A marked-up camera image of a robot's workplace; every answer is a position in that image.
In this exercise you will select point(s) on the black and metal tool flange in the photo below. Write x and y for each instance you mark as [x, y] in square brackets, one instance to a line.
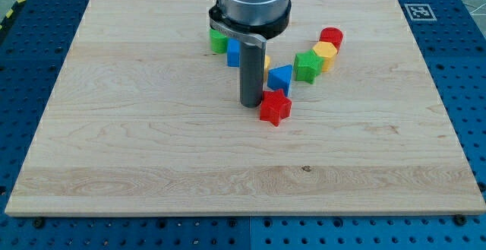
[253, 34]

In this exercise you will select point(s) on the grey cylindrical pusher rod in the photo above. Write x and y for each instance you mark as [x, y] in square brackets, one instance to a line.
[251, 74]

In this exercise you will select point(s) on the yellow heart block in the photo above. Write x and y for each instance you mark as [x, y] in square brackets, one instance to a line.
[267, 61]

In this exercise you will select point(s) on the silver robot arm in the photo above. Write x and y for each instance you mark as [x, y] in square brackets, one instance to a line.
[252, 23]

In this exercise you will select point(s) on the blue triangle block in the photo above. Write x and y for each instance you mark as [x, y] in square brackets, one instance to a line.
[280, 78]

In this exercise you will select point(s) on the red star block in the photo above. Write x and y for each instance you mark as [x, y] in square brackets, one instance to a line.
[275, 107]

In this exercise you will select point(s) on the green star block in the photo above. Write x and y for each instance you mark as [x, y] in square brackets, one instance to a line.
[307, 66]

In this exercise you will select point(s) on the yellow hexagon block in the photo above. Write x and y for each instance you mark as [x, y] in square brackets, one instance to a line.
[328, 52]

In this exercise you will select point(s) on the red cylinder block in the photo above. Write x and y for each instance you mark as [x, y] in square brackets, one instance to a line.
[332, 35]

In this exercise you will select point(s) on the wooden board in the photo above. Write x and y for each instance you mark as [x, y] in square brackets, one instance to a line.
[145, 121]

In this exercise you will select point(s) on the white fiducial marker tag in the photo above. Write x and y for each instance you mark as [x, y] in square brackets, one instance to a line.
[420, 12]

